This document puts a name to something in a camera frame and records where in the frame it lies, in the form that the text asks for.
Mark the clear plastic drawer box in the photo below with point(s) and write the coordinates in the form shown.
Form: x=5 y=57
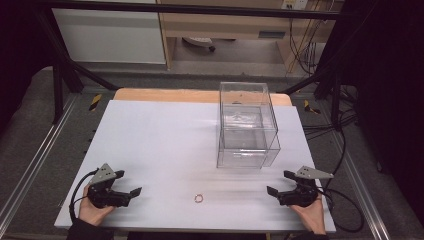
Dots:
x=248 y=133

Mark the office chair base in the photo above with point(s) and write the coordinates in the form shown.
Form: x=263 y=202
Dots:
x=198 y=41

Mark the white cabinet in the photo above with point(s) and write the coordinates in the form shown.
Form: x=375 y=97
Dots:
x=106 y=36

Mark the aluminium rail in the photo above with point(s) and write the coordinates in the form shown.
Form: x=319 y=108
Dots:
x=363 y=193
x=36 y=160

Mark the black metal frame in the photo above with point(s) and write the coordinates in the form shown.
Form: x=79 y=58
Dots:
x=200 y=9

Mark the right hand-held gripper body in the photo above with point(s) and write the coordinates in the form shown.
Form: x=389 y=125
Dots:
x=300 y=197

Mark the person's right hand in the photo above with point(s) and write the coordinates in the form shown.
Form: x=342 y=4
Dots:
x=313 y=216

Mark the yellow black tape strip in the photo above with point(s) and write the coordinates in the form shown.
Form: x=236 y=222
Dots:
x=310 y=107
x=95 y=102

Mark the white power strip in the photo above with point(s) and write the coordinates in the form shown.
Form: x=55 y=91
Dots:
x=295 y=4

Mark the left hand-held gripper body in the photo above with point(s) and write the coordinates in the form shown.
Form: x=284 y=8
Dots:
x=105 y=196

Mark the white table board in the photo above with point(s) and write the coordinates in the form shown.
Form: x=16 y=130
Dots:
x=160 y=150

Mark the person's left hand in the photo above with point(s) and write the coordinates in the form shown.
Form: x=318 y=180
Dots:
x=90 y=213

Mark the black curtain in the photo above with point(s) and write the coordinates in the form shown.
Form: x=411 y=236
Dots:
x=20 y=50
x=393 y=100

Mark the light wooden table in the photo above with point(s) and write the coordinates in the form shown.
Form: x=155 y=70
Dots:
x=166 y=95

